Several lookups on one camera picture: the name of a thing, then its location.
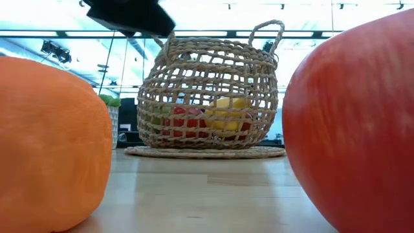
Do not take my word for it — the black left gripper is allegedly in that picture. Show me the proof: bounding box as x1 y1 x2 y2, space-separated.
83 0 177 37

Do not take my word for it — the green pear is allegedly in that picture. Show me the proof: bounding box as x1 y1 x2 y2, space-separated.
147 105 171 130

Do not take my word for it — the yellow bell pepper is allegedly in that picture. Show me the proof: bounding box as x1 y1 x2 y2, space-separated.
205 96 252 132

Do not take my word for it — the orange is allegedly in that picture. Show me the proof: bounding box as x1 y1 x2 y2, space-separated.
0 55 113 233

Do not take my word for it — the orange-red apple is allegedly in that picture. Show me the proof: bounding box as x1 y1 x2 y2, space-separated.
282 8 414 233

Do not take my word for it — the long ceiling light fixture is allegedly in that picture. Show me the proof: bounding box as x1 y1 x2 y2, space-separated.
0 28 344 39

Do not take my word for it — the black cabinet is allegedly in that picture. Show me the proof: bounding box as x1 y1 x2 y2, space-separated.
118 96 139 148

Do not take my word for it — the black ceiling spotlight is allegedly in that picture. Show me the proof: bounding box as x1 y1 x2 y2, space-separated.
40 40 72 65

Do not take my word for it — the succulent in white patterned pot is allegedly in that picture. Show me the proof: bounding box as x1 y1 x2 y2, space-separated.
98 93 122 150

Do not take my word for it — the round woven placemat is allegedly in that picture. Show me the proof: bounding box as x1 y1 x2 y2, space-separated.
124 145 288 160

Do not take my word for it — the woven wicker basket with handles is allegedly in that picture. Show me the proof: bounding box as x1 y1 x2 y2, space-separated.
137 19 286 150

